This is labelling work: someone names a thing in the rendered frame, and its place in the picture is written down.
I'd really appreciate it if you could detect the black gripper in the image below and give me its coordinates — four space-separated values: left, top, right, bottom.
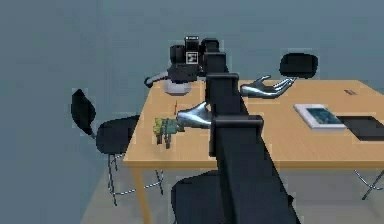
143 44 202 89

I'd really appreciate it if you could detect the pale grey round dish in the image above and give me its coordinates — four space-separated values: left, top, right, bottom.
162 80 193 97

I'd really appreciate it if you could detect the silver hand sculpture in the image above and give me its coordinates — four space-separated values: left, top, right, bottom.
239 74 297 100
176 101 214 130

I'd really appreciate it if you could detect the light wooden table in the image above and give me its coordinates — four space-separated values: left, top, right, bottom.
122 79 384 224

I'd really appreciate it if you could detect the white book with dark cover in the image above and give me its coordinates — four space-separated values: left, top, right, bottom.
292 103 348 132

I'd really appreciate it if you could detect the black flat laptop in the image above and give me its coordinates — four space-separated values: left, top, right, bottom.
335 115 384 142

